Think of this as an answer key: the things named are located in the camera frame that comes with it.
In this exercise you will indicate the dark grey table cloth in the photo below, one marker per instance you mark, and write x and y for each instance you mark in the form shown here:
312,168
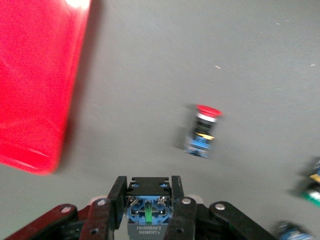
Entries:
175,62

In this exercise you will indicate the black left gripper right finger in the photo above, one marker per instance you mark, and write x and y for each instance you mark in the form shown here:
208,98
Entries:
190,220

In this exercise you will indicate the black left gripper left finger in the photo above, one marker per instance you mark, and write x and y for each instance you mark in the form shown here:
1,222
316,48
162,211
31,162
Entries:
100,220

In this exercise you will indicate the red plastic tray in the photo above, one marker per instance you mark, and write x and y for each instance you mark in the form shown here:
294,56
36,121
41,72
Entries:
37,87

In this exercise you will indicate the green push button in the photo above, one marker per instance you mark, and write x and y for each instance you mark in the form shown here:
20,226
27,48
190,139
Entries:
311,185
292,232

